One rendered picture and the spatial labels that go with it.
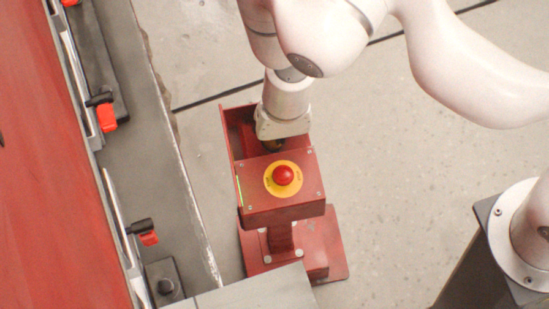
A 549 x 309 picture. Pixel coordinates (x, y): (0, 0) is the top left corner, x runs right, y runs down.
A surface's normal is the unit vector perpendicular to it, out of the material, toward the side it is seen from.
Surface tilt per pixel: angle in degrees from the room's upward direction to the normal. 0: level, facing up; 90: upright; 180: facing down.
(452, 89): 57
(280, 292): 0
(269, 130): 88
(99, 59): 0
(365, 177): 0
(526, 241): 90
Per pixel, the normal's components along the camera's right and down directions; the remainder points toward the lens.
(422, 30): -0.77, -0.04
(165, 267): -0.02, -0.32
